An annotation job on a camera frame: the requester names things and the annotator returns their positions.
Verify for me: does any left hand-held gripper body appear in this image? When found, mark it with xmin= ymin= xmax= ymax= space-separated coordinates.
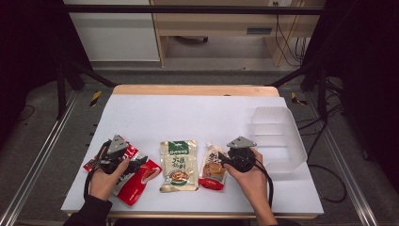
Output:
xmin=99 ymin=134 xmax=141 ymax=175

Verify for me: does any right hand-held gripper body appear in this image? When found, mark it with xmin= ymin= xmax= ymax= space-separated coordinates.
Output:
xmin=226 ymin=136 xmax=258 ymax=173

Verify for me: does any red and white snack packet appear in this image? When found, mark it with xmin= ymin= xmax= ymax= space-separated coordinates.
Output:
xmin=83 ymin=135 xmax=163 ymax=207

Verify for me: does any small red orange food packet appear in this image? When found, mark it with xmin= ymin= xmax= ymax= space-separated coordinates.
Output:
xmin=198 ymin=142 xmax=230 ymax=192

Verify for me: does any green and beige food packet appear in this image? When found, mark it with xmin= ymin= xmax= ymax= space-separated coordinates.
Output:
xmin=159 ymin=139 xmax=200 ymax=193

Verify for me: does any clear plastic container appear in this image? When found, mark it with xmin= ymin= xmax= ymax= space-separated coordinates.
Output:
xmin=248 ymin=105 xmax=309 ymax=174

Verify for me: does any person's right hand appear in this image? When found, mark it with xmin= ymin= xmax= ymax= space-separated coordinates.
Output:
xmin=223 ymin=148 xmax=271 ymax=207

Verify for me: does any person's left hand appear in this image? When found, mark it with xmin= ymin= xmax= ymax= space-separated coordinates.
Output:
xmin=88 ymin=146 xmax=132 ymax=202

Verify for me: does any white paper sheet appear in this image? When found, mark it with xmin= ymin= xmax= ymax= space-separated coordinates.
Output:
xmin=60 ymin=93 xmax=325 ymax=217

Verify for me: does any yellow black tape strip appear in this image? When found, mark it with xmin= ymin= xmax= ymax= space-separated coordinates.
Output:
xmin=290 ymin=91 xmax=309 ymax=106
xmin=89 ymin=89 xmax=103 ymax=107

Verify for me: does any black metal stand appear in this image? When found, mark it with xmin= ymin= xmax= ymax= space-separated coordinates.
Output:
xmin=268 ymin=60 xmax=329 ymax=124
xmin=56 ymin=59 xmax=118 ymax=121

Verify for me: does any white cabinet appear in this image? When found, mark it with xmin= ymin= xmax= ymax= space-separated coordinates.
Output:
xmin=63 ymin=0 xmax=161 ymax=62

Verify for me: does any wooden desk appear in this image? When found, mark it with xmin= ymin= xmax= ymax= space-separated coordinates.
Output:
xmin=150 ymin=0 xmax=327 ymax=68

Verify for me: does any black curtain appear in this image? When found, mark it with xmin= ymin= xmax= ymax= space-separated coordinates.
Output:
xmin=0 ymin=0 xmax=92 ymax=145
xmin=302 ymin=0 xmax=399 ymax=189

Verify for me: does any black horizontal bar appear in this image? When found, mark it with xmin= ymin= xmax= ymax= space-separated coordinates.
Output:
xmin=62 ymin=4 xmax=325 ymax=16

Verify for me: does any right hand-held gripper cable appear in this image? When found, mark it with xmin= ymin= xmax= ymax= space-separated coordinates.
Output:
xmin=254 ymin=156 xmax=275 ymax=209

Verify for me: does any hand-held gripper cable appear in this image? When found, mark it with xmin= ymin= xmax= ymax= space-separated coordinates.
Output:
xmin=254 ymin=156 xmax=275 ymax=209
xmin=83 ymin=139 xmax=113 ymax=201

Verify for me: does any left hand-held gripper cable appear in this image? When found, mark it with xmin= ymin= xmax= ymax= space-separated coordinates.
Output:
xmin=83 ymin=139 xmax=113 ymax=201

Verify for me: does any black floor cable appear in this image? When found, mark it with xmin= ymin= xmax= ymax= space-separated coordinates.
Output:
xmin=306 ymin=163 xmax=348 ymax=204

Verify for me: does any bundle of hanging cables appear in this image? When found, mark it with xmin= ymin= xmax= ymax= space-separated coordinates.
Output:
xmin=273 ymin=1 xmax=310 ymax=68

